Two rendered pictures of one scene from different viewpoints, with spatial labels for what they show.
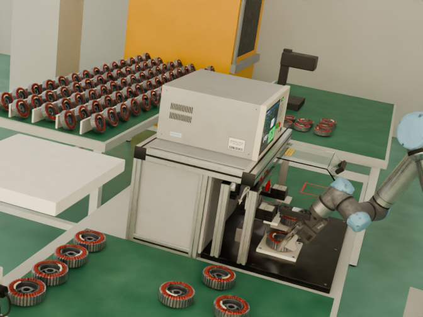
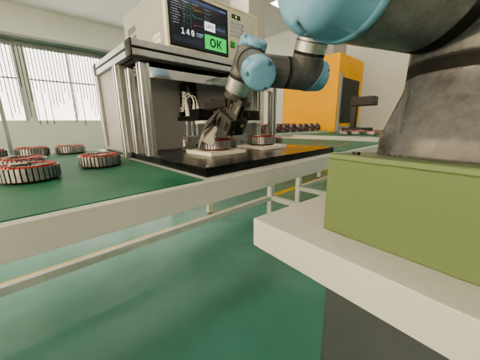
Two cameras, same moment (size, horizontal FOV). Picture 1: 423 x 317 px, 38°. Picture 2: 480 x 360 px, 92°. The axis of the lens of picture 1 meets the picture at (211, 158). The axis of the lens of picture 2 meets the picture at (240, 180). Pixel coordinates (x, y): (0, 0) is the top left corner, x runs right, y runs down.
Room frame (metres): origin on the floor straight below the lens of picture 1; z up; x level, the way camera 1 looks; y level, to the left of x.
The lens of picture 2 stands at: (1.46, -0.81, 0.87)
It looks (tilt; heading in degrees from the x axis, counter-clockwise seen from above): 14 degrees down; 32
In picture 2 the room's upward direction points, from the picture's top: 1 degrees counter-clockwise
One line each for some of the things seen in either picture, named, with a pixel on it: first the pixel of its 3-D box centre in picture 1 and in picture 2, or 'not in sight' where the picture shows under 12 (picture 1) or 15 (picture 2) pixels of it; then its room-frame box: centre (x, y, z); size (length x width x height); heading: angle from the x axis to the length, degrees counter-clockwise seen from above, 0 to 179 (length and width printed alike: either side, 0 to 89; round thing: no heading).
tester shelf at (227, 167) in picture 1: (221, 141); (191, 73); (2.31, -0.03, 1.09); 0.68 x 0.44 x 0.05; 165
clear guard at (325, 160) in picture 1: (303, 161); not in sight; (2.41, -0.38, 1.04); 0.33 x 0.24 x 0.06; 75
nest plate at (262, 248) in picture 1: (279, 246); (216, 151); (2.11, -0.31, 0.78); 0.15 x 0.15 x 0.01; 75
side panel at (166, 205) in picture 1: (166, 207); (113, 115); (2.02, 0.13, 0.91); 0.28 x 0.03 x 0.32; 75
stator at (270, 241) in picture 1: (281, 241); (215, 143); (2.11, -0.31, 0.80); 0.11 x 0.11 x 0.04
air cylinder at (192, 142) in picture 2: (244, 232); (193, 142); (2.15, -0.17, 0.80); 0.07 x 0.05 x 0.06; 165
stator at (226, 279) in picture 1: (218, 277); (100, 159); (1.83, -0.08, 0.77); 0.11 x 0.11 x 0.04
